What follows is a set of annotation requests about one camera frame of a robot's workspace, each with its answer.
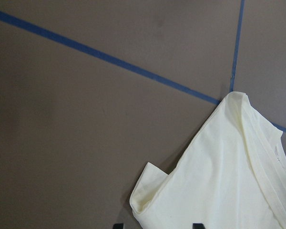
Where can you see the cream long-sleeve cat shirt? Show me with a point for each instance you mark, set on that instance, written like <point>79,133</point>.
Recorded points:
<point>231,176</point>

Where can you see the blue tape line crosswise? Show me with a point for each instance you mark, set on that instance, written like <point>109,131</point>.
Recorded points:
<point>27,26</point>

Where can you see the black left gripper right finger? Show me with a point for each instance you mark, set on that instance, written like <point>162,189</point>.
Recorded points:
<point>197,225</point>

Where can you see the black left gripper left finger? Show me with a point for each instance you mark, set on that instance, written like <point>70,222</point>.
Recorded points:
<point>118,226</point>

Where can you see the blue tape line lengthwise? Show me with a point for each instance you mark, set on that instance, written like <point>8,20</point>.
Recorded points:
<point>237,42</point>

